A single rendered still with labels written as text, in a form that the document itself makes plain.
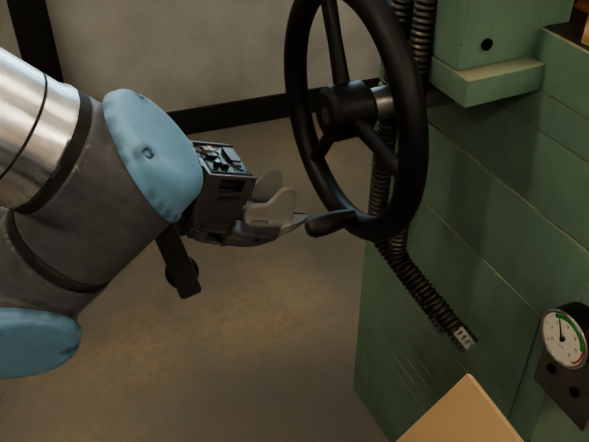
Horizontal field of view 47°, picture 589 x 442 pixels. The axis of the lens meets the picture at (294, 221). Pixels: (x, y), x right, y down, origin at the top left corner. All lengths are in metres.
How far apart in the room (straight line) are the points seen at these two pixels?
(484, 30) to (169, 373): 1.07
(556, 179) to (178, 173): 0.44
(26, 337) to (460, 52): 0.46
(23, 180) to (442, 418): 0.28
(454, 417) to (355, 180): 1.70
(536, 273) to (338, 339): 0.81
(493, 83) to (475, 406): 0.39
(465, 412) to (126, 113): 0.27
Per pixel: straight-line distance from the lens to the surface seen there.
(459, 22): 0.68
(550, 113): 0.75
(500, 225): 0.86
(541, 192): 0.79
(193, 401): 1.48
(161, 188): 0.44
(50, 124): 0.43
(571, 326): 0.72
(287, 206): 0.73
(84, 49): 2.14
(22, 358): 0.55
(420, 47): 0.72
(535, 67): 0.74
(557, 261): 0.80
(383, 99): 0.74
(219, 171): 0.67
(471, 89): 0.69
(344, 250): 1.80
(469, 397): 0.39
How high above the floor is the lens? 1.16
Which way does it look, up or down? 38 degrees down
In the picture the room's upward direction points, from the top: straight up
